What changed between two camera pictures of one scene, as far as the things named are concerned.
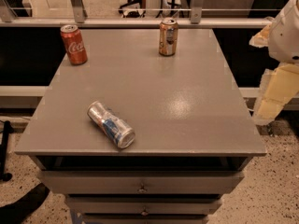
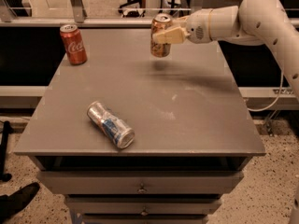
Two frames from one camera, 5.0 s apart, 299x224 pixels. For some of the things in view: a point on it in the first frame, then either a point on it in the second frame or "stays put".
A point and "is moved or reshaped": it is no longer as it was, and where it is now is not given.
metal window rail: x=135 y=22 stays put
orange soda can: x=168 y=36 is moved or reshaped
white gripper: x=286 y=38 -> x=198 y=28
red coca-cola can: x=74 y=44 stays put
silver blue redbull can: x=121 y=133 stays put
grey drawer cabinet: x=192 y=134 stays put
